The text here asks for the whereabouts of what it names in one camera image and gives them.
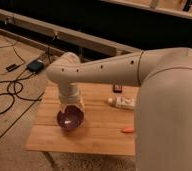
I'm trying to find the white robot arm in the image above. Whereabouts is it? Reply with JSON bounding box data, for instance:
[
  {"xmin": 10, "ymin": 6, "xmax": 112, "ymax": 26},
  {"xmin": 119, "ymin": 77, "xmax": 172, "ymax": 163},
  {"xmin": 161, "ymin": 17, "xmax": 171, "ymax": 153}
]
[{"xmin": 47, "ymin": 48, "xmax": 192, "ymax": 171}]

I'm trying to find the black floor cable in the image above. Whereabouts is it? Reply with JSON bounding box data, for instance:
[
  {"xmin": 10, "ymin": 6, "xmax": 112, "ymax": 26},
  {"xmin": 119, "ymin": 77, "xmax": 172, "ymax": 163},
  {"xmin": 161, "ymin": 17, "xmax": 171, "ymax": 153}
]
[{"xmin": 0, "ymin": 34, "xmax": 57, "ymax": 119}]

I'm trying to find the teal power adapter box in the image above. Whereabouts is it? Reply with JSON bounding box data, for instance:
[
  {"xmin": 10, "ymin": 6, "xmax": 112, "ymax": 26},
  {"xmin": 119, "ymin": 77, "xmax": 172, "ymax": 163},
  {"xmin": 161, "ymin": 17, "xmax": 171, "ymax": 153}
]
[{"xmin": 26, "ymin": 60, "xmax": 44, "ymax": 73}]

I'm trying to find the wooden table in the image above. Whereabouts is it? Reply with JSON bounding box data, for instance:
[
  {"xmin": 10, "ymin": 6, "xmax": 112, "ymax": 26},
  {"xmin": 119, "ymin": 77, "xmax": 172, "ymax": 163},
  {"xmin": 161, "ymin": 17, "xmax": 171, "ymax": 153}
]
[{"xmin": 26, "ymin": 82, "xmax": 135, "ymax": 156}]

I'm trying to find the purple bowl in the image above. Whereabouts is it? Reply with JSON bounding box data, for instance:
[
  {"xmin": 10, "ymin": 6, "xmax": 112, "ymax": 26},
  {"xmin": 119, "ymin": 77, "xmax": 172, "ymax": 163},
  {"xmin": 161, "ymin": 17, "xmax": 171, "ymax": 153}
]
[{"xmin": 57, "ymin": 105, "xmax": 84, "ymax": 131}]

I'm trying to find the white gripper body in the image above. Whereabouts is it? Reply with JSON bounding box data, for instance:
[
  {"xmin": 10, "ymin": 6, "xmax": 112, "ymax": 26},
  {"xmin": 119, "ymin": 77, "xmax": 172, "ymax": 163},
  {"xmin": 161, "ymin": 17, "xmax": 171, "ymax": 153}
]
[{"xmin": 59, "ymin": 87, "xmax": 85, "ymax": 112}]

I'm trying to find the white plastic bottle lying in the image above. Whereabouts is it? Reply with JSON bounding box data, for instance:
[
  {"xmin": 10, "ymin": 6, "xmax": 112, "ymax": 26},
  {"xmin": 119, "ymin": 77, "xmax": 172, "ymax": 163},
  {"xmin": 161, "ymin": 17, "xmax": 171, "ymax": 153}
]
[{"xmin": 108, "ymin": 96, "xmax": 135, "ymax": 110}]

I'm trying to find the orange chili pepper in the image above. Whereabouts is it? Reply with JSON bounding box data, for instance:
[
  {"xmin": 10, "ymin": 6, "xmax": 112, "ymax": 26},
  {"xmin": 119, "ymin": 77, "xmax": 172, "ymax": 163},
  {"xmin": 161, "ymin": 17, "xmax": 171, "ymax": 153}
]
[{"xmin": 121, "ymin": 127, "xmax": 134, "ymax": 133}]

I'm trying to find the small black device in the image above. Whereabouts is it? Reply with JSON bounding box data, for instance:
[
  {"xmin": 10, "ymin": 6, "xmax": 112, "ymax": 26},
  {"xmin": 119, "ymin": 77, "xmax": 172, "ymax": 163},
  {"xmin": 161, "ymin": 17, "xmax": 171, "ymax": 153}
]
[{"xmin": 6, "ymin": 64, "xmax": 19, "ymax": 72}]

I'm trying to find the dark red snack bar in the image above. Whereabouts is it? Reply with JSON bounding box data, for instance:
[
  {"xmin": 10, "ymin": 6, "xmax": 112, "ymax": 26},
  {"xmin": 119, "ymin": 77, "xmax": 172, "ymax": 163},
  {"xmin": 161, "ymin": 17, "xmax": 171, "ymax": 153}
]
[{"xmin": 113, "ymin": 85, "xmax": 122, "ymax": 93}]

